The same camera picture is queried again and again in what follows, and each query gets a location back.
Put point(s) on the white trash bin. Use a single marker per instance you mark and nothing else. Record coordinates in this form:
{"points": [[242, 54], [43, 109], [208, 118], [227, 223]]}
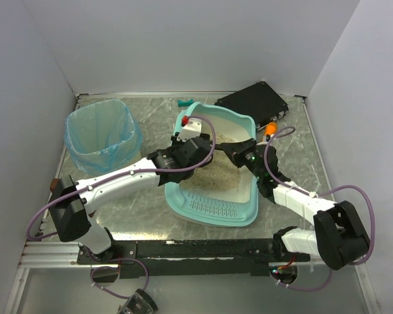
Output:
{"points": [[101, 140]]}

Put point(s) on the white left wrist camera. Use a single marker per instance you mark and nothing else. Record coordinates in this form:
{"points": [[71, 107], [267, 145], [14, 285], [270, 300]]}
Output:
{"points": [[191, 127]]}

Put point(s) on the blue plastic bin liner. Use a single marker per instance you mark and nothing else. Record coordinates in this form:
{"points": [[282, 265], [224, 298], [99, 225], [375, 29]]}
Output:
{"points": [[101, 137]]}

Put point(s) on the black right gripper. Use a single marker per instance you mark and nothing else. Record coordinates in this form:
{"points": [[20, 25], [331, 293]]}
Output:
{"points": [[237, 152]]}

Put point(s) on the teal litter box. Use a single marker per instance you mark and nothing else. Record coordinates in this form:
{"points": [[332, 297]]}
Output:
{"points": [[234, 208]]}

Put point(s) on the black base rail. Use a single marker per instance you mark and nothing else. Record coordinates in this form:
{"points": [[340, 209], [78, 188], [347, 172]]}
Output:
{"points": [[202, 257]]}

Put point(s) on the beige cat litter pellets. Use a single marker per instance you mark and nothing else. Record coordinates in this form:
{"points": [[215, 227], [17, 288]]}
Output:
{"points": [[220, 175]]}

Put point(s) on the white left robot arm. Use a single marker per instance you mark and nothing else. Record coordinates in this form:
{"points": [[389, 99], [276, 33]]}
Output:
{"points": [[73, 202]]}

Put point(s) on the small teal block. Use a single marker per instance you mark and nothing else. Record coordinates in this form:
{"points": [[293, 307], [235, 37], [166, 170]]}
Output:
{"points": [[185, 103]]}

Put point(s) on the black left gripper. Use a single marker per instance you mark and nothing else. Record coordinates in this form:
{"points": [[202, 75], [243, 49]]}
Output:
{"points": [[204, 152]]}

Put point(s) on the black hard case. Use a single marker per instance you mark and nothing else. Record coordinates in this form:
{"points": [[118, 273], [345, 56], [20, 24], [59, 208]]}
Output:
{"points": [[258, 101]]}

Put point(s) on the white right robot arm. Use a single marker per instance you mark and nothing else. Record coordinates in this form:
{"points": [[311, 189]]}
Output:
{"points": [[338, 236]]}

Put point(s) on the black litter scoop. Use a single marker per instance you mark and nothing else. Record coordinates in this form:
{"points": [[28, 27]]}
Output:
{"points": [[227, 148]]}

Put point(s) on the brown metronome box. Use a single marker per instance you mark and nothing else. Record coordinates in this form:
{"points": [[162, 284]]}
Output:
{"points": [[55, 185]]}

